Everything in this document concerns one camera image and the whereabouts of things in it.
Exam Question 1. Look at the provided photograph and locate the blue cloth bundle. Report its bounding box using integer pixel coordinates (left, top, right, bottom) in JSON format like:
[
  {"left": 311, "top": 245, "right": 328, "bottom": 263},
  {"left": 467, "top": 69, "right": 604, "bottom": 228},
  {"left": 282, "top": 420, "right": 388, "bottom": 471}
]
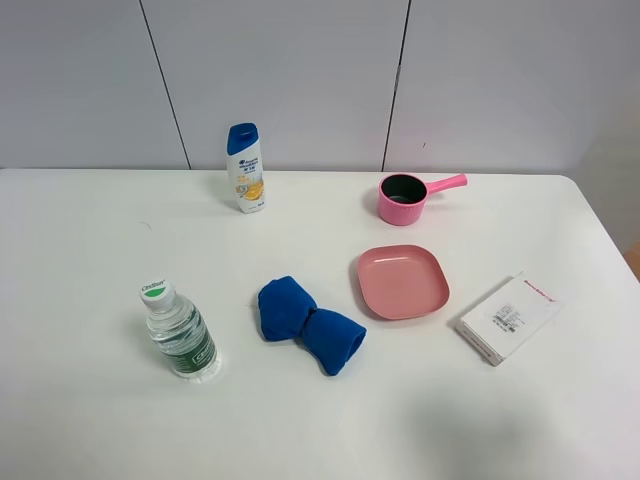
[{"left": 257, "top": 276, "right": 367, "bottom": 376}]

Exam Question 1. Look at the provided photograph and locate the pink square plate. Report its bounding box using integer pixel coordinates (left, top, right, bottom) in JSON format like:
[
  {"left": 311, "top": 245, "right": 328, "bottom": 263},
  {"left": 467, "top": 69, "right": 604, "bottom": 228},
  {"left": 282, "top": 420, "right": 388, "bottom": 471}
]
[{"left": 357, "top": 245, "right": 450, "bottom": 320}]

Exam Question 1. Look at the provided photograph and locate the white shampoo bottle blue cap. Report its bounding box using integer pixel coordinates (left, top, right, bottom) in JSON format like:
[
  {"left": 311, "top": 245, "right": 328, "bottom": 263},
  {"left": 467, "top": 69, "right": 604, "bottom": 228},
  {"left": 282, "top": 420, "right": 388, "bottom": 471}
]
[{"left": 227, "top": 122, "right": 265, "bottom": 213}]

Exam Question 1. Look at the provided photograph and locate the clear water bottle green label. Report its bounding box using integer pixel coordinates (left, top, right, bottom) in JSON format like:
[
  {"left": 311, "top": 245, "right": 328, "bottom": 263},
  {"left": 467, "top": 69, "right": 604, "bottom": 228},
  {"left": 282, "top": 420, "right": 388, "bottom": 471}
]
[{"left": 139, "top": 278, "right": 220, "bottom": 383}]

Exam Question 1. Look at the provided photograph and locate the white flat cardboard box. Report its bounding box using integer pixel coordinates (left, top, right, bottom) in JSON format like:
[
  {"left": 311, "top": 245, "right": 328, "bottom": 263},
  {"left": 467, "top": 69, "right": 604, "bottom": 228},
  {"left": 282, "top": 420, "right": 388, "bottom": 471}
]
[{"left": 455, "top": 272, "right": 562, "bottom": 367}]

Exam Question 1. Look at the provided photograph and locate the pink saucepan with handle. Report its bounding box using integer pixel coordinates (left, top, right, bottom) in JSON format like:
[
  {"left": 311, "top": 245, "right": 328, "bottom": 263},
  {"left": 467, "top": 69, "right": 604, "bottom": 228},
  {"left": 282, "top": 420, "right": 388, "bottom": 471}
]
[{"left": 377, "top": 174, "right": 468, "bottom": 226}]

